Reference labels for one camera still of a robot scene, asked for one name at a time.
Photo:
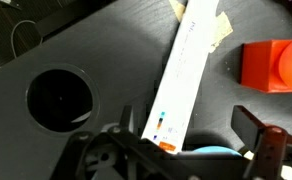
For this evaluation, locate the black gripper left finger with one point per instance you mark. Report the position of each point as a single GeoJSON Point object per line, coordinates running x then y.
{"type": "Point", "coordinates": [126, 120]}

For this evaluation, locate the blue plastic saucer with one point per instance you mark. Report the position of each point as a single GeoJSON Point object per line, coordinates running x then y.
{"type": "Point", "coordinates": [216, 150]}

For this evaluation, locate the beige tape piece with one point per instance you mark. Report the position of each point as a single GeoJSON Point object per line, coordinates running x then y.
{"type": "Point", "coordinates": [177, 10]}
{"type": "Point", "coordinates": [221, 31]}

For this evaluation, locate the red toy mug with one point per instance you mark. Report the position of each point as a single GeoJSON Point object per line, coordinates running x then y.
{"type": "Point", "coordinates": [269, 66]}

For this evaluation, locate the white tube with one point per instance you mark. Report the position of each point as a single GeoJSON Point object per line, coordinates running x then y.
{"type": "Point", "coordinates": [186, 66]}

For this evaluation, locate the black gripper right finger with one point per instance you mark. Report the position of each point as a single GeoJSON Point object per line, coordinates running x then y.
{"type": "Point", "coordinates": [249, 130]}

